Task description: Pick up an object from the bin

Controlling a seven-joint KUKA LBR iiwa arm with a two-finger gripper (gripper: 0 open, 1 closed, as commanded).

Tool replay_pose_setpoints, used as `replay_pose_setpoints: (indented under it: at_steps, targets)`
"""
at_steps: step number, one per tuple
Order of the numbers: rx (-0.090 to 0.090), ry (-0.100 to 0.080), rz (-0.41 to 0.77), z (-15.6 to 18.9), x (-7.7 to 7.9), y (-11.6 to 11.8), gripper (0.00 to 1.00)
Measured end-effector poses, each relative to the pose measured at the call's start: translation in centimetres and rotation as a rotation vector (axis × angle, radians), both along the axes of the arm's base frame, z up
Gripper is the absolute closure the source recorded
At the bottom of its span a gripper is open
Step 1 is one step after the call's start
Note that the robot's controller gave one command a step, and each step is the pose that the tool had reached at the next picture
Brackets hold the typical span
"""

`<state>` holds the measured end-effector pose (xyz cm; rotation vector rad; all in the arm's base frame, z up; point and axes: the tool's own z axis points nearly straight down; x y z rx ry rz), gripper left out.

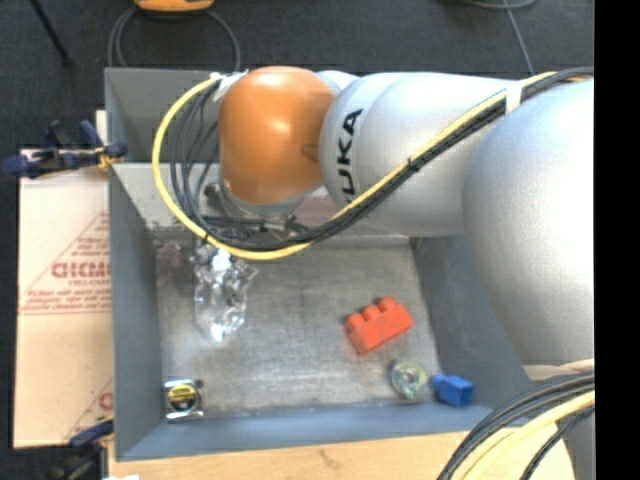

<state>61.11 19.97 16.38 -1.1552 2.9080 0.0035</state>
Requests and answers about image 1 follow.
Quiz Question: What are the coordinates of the blue block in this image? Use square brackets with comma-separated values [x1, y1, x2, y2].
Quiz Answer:
[430, 373, 475, 408]

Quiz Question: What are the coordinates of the silver and yellow tape measure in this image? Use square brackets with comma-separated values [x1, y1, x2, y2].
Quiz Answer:
[163, 378, 206, 424]

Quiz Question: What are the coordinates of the pale green round disc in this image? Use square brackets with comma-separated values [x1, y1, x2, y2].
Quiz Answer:
[389, 359, 430, 401]

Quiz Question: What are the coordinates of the grey metal bin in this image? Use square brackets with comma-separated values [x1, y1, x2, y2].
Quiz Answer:
[103, 66, 534, 462]

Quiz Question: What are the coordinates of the red toy brick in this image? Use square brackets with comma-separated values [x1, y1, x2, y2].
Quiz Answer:
[343, 296, 416, 357]

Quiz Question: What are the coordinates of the brown cardboard board red print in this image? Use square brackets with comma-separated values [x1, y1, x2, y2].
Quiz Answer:
[12, 147, 115, 450]

